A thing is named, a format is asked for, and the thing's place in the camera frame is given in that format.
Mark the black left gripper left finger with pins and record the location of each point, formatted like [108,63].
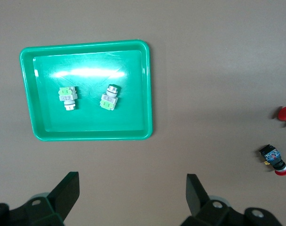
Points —
[65,195]

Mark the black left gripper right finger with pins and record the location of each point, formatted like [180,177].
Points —
[198,197]

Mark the green white push button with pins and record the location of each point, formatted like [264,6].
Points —
[109,99]
[67,96]

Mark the green plastic tray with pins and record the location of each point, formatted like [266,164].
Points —
[91,122]

